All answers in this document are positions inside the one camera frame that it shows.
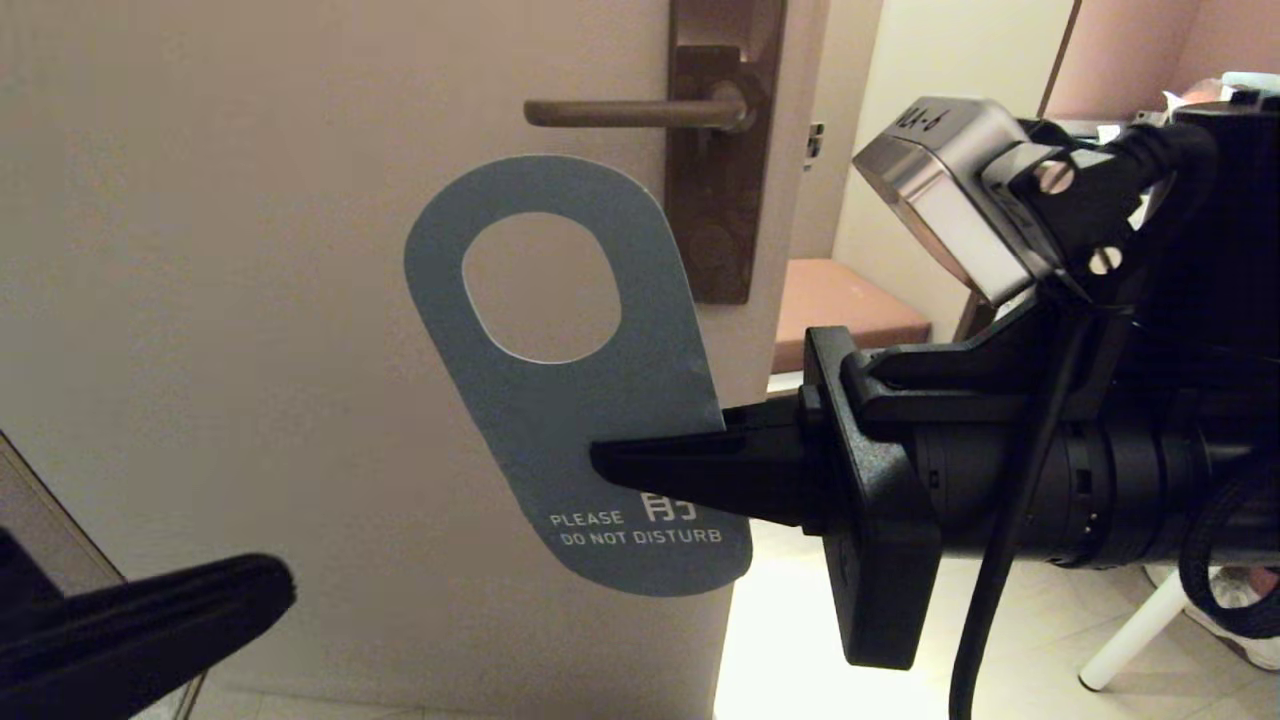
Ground white door hanger sign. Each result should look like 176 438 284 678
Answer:
403 155 753 598

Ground beige door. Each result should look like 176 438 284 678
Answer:
0 0 831 720

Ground terracotta seat cushion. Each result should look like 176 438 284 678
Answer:
772 258 932 377

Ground white round table leg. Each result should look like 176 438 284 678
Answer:
1078 570 1191 692

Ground cream shelf cabinet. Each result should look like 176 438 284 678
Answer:
770 0 1083 401

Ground white sneaker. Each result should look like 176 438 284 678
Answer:
1185 565 1280 671

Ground white plastic bag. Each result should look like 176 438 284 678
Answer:
1160 72 1280 111

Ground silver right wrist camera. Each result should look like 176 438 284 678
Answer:
852 97 1096 306

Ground black braided cable sleeve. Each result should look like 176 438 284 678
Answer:
1178 470 1280 639

